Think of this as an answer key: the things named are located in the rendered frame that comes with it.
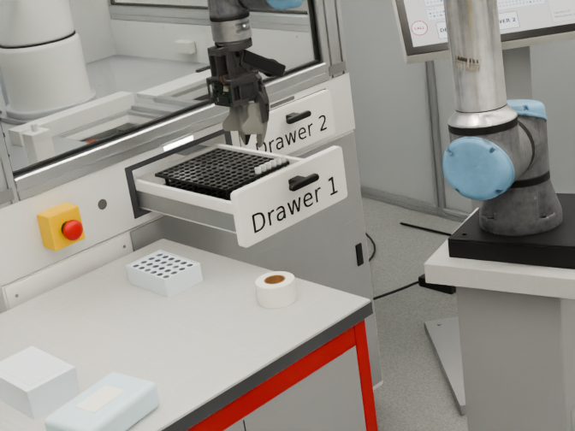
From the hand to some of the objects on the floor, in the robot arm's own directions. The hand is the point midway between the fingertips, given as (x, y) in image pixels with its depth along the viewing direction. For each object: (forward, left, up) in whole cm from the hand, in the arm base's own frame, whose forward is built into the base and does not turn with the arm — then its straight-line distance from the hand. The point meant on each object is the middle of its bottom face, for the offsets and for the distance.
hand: (255, 138), depth 206 cm
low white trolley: (+14, +38, -98) cm, 106 cm away
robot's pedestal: (-48, -3, -98) cm, 110 cm away
